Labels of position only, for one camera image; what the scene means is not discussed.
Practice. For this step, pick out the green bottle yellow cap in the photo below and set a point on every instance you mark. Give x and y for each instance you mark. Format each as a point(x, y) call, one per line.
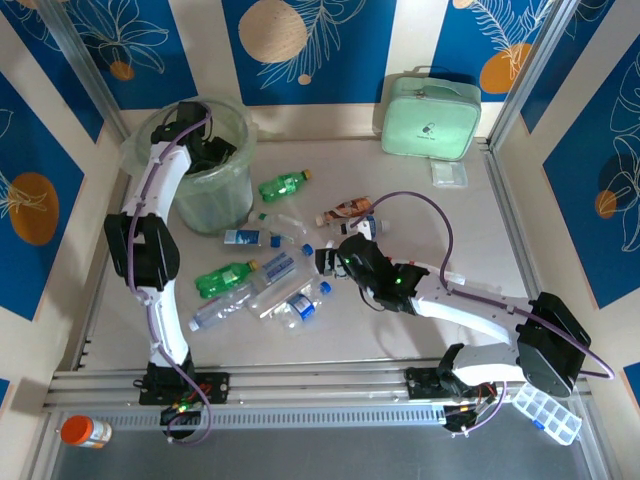
point(222, 280)
point(280, 186)

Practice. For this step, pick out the grey metal panel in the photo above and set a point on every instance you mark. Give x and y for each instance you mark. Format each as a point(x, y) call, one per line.
point(325, 455)

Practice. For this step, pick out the jar with orange lid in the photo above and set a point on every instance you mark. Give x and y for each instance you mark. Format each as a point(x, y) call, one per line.
point(80, 431)

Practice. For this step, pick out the aluminium frame post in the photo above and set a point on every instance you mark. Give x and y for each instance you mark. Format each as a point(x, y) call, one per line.
point(85, 65)
point(540, 55)

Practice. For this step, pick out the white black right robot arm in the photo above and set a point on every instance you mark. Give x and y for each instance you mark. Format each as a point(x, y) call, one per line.
point(465, 310)

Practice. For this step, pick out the frosted plastic cup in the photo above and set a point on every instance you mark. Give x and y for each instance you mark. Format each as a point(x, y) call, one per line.
point(272, 302)

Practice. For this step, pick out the small white yellow bottle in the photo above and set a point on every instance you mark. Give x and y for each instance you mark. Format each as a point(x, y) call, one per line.
point(331, 245)

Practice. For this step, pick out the mint green zip case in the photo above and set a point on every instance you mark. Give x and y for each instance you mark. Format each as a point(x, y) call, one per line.
point(430, 120)

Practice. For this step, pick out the clear bottle blue cap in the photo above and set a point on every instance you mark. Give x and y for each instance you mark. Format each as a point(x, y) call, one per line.
point(300, 306)

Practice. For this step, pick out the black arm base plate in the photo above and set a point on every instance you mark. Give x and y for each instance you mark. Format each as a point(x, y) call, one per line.
point(215, 387)
point(420, 385)

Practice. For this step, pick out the small bottle blue label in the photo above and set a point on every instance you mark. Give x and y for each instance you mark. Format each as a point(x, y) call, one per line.
point(245, 238)

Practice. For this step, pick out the aluminium side rail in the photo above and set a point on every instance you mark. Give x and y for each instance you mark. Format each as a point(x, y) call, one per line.
point(89, 320)
point(511, 225)

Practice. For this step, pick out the clear bottle green white label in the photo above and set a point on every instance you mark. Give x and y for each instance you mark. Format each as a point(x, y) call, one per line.
point(280, 222)

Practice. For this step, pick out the crushed clear plastic bottle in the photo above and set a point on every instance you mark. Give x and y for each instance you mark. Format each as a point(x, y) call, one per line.
point(215, 312)

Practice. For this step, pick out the aluminium frame rail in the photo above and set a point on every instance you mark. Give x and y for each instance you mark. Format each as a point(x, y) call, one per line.
point(320, 380)

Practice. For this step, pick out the large clear bottle blue label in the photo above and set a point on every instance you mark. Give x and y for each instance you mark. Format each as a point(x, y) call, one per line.
point(279, 266)

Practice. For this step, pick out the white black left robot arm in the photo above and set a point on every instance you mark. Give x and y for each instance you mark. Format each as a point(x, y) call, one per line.
point(167, 325)

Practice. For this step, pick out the clear plastic organiser box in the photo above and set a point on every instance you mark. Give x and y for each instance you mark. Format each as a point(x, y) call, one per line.
point(547, 412)

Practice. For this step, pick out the brown drink pouch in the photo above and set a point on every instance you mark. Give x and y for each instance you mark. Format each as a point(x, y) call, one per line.
point(345, 210)

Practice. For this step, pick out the translucent plastic bin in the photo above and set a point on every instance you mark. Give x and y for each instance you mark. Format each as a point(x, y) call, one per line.
point(220, 200)

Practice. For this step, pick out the small clear plastic sachet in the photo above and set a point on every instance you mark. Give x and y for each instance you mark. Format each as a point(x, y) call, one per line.
point(449, 174)

